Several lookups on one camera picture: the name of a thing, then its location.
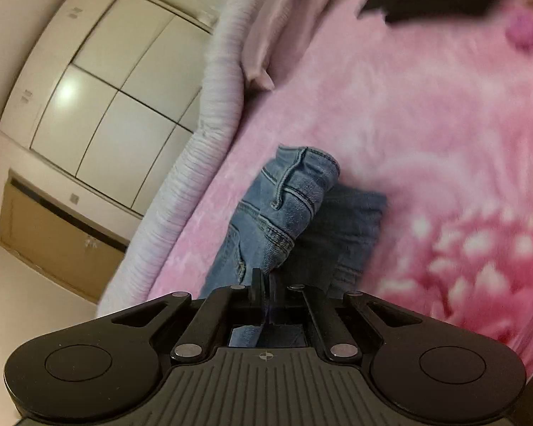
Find blue denim jeans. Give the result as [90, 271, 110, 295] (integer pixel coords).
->
[198, 144, 389, 348]

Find lilac striped duvet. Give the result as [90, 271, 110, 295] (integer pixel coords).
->
[96, 0, 265, 317]

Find pink floral blanket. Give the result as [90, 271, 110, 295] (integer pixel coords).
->
[149, 0, 533, 373]

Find white wardrobe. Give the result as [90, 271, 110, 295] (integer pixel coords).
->
[0, 0, 211, 215]

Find mauve pillow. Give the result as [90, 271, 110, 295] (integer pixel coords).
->
[242, 0, 332, 91]

